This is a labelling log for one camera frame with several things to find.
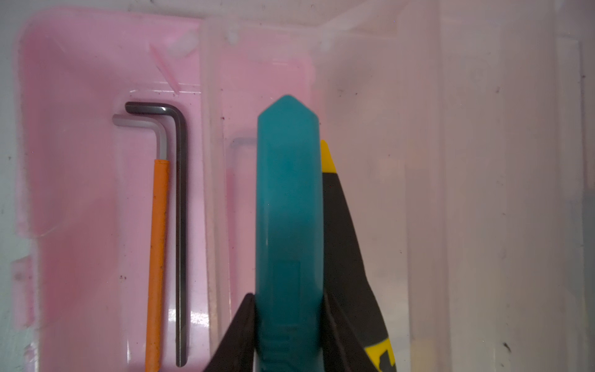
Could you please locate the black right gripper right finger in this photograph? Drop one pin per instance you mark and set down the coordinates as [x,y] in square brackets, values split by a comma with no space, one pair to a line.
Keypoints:
[341,350]

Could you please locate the pink plastic tool box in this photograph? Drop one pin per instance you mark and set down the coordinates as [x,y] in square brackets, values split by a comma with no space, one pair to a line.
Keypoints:
[382,185]

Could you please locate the black yellow utility knife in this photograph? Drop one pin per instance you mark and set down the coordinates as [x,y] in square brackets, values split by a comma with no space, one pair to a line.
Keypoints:
[344,272]

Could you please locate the teal utility knife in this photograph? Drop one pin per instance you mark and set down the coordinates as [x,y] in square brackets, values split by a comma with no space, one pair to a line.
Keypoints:
[289,238]

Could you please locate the orange handled hex key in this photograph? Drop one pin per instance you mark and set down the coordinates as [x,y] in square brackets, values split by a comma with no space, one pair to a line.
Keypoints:
[158,237]

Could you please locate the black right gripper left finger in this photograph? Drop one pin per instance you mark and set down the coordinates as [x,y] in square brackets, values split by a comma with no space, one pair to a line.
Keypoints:
[236,350]

